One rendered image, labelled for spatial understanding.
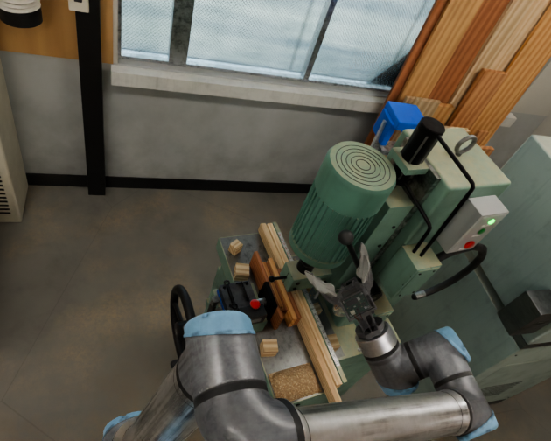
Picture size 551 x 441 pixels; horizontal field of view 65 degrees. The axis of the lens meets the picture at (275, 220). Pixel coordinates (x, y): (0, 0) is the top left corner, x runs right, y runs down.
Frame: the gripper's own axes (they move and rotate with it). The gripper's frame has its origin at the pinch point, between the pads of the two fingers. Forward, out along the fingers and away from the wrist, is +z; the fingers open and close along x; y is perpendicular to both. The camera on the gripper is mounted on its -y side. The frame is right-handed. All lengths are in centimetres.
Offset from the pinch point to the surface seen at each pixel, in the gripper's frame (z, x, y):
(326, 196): 13.4, -5.1, 1.1
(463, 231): -11.8, -32.2, -7.6
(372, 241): -5.1, -11.2, -14.2
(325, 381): -36.3, 18.5, -15.6
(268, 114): 52, -4, -157
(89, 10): 117, 43, -88
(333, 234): 3.7, -2.6, -3.6
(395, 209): 1.6, -19.1, -6.3
